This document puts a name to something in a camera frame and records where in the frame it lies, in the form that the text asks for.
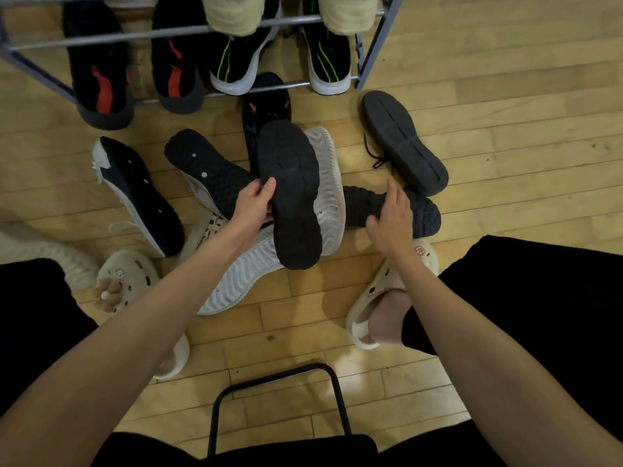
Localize person's left forearm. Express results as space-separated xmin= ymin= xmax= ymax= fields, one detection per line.
xmin=0 ymin=228 xmax=254 ymax=467

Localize grey metal shoe rack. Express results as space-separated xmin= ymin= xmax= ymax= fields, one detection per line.
xmin=0 ymin=0 xmax=406 ymax=110

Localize cream clog with pink charm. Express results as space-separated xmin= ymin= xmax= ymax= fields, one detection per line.
xmin=345 ymin=237 xmax=440 ymax=351

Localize person's black trousers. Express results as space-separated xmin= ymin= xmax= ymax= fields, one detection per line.
xmin=0 ymin=234 xmax=623 ymax=467

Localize person's right foot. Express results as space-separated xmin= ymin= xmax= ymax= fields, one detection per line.
xmin=367 ymin=289 xmax=415 ymax=346

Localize black metal stool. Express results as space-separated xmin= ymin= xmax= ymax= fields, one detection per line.
xmin=206 ymin=363 xmax=378 ymax=467

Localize beige chunky sneaker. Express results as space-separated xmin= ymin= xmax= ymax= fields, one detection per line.
xmin=317 ymin=0 xmax=380 ymax=36
xmin=202 ymin=0 xmax=266 ymax=38

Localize cream clog with flower charm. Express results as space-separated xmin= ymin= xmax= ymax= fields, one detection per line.
xmin=92 ymin=250 xmax=191 ymax=383

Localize person's right forearm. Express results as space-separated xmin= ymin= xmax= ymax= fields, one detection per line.
xmin=389 ymin=247 xmax=623 ymax=467

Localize person's right hand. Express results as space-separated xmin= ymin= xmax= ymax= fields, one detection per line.
xmin=365 ymin=178 xmax=415 ymax=263

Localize black green-striped sneaker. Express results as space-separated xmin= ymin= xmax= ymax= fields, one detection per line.
xmin=299 ymin=0 xmax=352 ymax=97
xmin=206 ymin=0 xmax=283 ymax=97

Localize person's left hand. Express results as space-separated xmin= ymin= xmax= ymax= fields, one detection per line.
xmin=228 ymin=177 xmax=277 ymax=244

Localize black grey strap sneaker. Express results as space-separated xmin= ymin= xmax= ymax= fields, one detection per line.
xmin=256 ymin=119 xmax=323 ymax=271
xmin=343 ymin=185 xmax=443 ymax=240

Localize black red sneaker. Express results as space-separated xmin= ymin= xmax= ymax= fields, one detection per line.
xmin=151 ymin=0 xmax=206 ymax=115
xmin=62 ymin=0 xmax=135 ymax=131

